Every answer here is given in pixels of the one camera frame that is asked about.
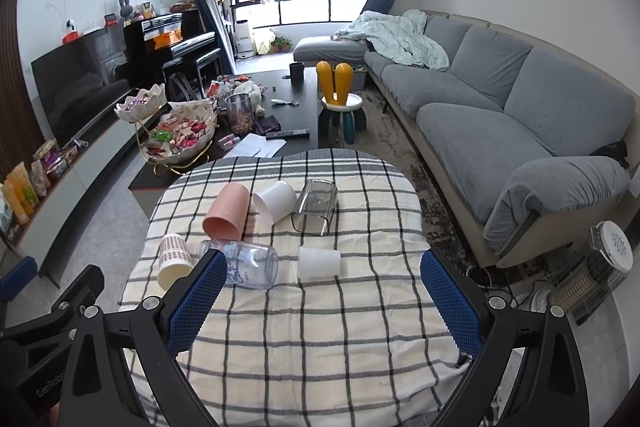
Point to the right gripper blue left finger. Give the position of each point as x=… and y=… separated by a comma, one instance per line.
x=97, y=388

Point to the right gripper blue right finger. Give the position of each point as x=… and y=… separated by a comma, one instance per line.
x=549, y=388

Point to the white plastic cup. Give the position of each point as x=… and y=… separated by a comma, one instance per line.
x=275, y=202

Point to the patterned paper cup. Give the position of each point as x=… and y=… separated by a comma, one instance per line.
x=175, y=260

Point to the clear printed plastic cup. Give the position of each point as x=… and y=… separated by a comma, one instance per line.
x=248, y=265

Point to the pink plastic cup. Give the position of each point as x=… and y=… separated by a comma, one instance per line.
x=226, y=217

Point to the small white disposable cup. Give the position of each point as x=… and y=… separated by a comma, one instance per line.
x=314, y=263

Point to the smoky clear square cup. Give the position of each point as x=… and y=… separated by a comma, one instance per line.
x=315, y=208

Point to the electric heater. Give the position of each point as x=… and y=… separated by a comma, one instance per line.
x=603, y=262

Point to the orange snack bag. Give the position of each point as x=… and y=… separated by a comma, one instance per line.
x=22, y=187

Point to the white tv cabinet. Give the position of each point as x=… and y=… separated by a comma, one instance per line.
x=42, y=237

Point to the checkered tablecloth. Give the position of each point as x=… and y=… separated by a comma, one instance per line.
x=366, y=348

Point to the grey sectional sofa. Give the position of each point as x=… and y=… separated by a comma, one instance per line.
x=529, y=144

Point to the two-tier snack bowl stand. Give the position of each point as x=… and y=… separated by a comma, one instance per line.
x=171, y=136

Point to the black television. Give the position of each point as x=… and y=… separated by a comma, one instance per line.
x=79, y=81

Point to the white papers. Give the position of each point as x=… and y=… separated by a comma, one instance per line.
x=254, y=145

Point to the piano bench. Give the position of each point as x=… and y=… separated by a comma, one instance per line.
x=188, y=78

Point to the clear jar of nuts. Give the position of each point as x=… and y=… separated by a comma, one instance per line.
x=240, y=114

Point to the black remote control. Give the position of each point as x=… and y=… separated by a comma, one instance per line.
x=288, y=134

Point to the black coffee table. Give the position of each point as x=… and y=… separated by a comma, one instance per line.
x=294, y=104

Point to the black upright piano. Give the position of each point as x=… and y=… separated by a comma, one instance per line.
x=151, y=43

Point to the dark mug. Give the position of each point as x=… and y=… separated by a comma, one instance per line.
x=297, y=72

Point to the light green blanket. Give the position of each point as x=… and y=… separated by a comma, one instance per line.
x=400, y=38

